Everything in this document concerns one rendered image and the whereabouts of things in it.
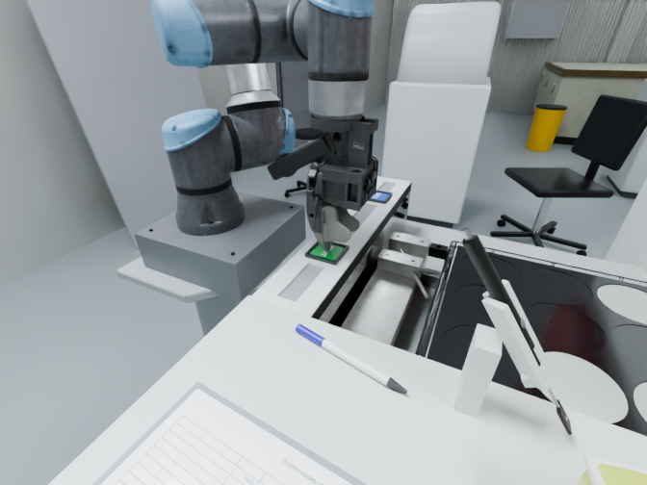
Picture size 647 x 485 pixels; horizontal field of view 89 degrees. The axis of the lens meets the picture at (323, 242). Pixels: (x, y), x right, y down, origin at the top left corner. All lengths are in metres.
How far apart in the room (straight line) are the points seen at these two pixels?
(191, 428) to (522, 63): 8.63
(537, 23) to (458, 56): 5.94
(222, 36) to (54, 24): 2.19
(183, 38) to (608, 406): 0.64
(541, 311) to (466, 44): 2.13
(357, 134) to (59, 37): 2.31
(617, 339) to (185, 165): 0.76
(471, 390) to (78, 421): 1.58
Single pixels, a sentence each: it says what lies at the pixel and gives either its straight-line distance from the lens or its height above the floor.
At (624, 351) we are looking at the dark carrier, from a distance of 0.63.
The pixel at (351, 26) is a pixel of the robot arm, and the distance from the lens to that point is 0.42.
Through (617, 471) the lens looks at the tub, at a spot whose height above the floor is 1.03.
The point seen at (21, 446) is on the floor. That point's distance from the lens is 1.80.
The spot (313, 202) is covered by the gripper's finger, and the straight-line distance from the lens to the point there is 0.47.
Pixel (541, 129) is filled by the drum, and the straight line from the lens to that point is 5.52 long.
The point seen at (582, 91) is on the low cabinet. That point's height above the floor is 0.72.
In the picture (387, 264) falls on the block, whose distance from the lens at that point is 0.64.
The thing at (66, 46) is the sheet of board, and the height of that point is 1.25.
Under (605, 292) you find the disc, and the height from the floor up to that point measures 0.90.
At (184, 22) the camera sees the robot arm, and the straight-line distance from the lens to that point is 0.46.
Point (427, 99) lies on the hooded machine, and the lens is 2.53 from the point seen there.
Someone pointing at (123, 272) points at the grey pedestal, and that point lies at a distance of 0.87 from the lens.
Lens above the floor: 1.26
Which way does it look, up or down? 31 degrees down
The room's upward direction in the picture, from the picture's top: straight up
